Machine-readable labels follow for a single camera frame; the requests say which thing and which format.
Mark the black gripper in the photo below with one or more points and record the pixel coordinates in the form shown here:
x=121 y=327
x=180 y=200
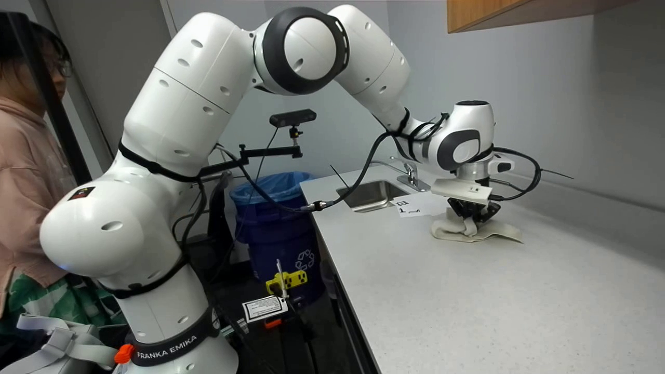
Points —
x=479 y=209

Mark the beige cloth towel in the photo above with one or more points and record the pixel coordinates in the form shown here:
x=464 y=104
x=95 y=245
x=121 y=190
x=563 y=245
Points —
x=498 y=232

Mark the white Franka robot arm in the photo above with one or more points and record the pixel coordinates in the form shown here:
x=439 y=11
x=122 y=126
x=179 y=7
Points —
x=193 y=91

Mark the white printed marker paper sheets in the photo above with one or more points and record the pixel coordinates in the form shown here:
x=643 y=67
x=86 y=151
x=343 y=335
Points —
x=413 y=207

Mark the chrome faucet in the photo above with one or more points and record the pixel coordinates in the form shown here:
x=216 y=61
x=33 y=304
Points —
x=416 y=182

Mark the yellow clamp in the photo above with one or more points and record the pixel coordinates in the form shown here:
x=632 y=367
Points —
x=285 y=281

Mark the blue trash bin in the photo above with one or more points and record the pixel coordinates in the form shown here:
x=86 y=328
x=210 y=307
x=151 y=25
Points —
x=276 y=236

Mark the white label card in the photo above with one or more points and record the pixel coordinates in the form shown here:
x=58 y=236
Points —
x=265 y=308

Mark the green fabric bag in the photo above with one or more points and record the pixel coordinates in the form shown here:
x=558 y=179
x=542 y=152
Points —
x=68 y=298

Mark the black slanted pole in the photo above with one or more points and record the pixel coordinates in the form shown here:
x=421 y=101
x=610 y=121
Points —
x=52 y=104

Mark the person in pink shirt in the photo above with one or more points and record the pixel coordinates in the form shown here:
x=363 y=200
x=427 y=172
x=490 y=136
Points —
x=22 y=173

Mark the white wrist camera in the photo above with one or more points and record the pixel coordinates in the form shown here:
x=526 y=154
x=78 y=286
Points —
x=498 y=166

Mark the small black camera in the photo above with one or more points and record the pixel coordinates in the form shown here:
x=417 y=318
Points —
x=291 y=118

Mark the wooden wall cabinet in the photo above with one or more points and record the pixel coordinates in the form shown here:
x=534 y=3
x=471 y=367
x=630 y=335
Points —
x=485 y=13

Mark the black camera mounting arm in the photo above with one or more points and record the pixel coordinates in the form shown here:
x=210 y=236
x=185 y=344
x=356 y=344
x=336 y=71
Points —
x=266 y=152

